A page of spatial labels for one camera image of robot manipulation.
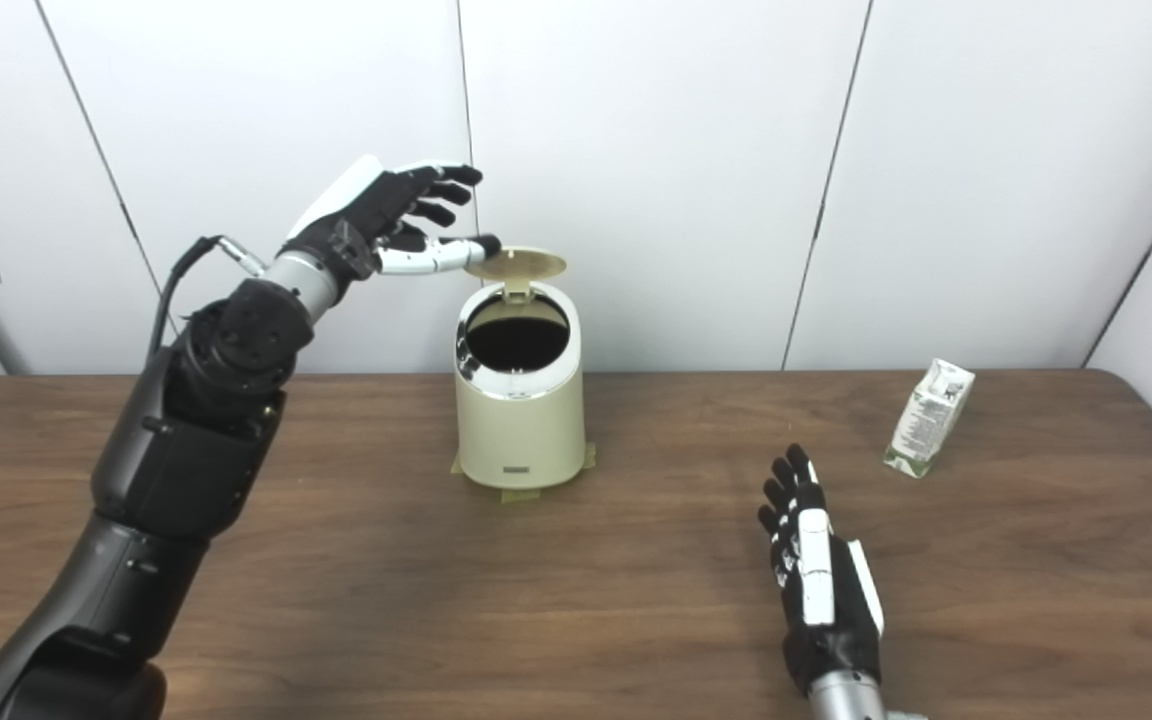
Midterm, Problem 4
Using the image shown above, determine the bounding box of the cream round bin lid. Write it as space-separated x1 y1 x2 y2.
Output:
463 247 568 301

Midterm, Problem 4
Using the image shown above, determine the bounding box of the cream-colored bin body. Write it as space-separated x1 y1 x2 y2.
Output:
453 280 587 491

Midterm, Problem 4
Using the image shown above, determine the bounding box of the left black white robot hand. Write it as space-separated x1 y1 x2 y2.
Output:
279 154 503 293

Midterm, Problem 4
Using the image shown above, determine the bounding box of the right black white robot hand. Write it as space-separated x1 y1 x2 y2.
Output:
757 444 886 697

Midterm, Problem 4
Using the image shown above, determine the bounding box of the white green milk carton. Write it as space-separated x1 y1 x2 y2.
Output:
883 359 976 479

